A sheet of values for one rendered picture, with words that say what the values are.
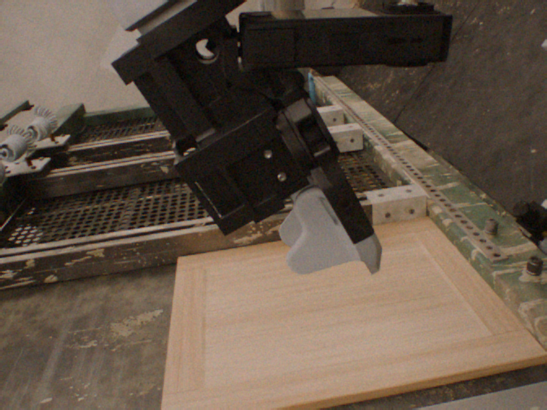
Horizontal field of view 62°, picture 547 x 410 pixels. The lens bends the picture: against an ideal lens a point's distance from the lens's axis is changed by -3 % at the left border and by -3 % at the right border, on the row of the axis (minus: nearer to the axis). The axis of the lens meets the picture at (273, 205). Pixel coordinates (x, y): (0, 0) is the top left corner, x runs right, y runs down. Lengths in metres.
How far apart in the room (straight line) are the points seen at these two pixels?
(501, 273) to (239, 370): 0.47
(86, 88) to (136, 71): 5.85
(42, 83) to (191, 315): 5.52
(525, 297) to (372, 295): 0.25
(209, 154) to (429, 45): 0.13
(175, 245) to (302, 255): 0.75
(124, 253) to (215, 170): 0.81
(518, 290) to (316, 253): 0.59
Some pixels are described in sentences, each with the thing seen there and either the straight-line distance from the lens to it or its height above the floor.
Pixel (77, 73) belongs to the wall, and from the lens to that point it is 6.10.
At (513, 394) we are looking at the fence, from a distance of 0.70.
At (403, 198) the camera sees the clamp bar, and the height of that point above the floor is 0.97.
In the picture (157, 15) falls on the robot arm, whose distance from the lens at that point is 0.25.
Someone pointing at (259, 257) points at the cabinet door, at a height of 1.20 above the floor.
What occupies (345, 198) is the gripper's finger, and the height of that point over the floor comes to 1.42.
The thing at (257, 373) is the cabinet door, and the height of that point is 1.22.
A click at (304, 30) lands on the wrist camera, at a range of 0.25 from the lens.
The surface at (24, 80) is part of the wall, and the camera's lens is 6.31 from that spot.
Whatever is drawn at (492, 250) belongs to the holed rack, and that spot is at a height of 0.89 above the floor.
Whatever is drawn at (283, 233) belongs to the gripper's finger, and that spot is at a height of 1.41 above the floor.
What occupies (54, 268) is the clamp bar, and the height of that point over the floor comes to 1.55.
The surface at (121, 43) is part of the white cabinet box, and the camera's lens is 4.52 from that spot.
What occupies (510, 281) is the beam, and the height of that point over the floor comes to 0.90.
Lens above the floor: 1.54
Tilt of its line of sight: 19 degrees down
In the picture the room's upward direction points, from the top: 63 degrees counter-clockwise
